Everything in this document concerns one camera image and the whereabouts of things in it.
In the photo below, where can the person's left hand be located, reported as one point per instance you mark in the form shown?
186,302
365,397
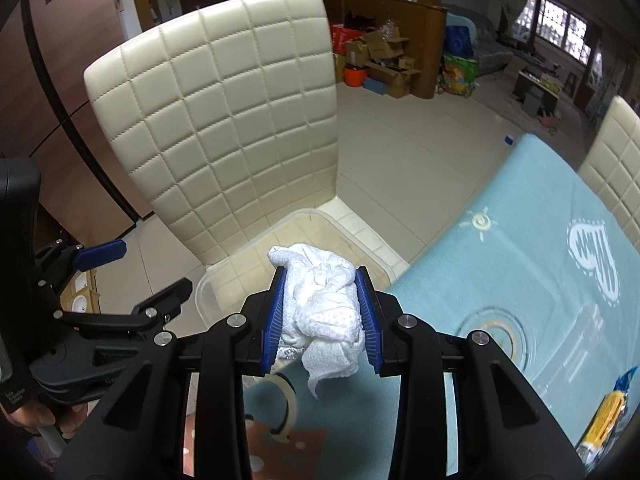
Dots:
30,416

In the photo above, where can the clear plastic blister tray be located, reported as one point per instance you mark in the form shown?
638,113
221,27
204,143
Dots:
590,340

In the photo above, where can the white tissue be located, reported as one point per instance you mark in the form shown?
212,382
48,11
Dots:
325,310

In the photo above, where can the yellow packet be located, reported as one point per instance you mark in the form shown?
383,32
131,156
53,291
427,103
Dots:
602,420

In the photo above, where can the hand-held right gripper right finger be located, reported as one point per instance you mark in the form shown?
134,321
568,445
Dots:
371,325

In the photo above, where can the blue printed tablecloth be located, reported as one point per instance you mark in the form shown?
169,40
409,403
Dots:
500,260

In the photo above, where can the printed cardboard box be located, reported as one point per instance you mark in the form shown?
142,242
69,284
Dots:
80,300

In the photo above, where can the clear plastic bin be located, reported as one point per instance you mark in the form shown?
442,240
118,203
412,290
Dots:
300,232

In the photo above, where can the orange bucket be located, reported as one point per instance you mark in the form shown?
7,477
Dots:
356,76

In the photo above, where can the grey sofa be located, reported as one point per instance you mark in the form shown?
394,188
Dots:
492,40

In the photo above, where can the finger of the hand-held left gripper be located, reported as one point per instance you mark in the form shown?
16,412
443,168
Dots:
160,301
100,255

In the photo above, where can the cream quilted chair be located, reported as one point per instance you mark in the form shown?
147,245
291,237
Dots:
225,110
617,160

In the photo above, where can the blue bag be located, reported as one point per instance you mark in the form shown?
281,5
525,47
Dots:
457,40

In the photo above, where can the small blue cap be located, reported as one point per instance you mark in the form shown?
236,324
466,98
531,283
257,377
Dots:
509,140

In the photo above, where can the colourful printed bag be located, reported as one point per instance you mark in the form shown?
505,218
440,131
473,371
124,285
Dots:
457,75

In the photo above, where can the brown cabinet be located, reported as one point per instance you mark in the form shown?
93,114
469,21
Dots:
75,110

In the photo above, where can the pile of cardboard boxes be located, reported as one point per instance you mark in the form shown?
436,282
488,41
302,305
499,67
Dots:
385,47

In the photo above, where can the low coffee table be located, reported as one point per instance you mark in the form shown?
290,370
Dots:
537,87

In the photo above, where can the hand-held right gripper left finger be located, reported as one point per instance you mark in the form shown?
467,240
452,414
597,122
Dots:
274,330

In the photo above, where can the barred window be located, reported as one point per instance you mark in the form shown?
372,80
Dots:
560,22

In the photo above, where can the wooden partition cabinet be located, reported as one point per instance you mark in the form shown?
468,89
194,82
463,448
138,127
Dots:
425,30

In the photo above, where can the red paper bag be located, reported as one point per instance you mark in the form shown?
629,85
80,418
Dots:
342,37

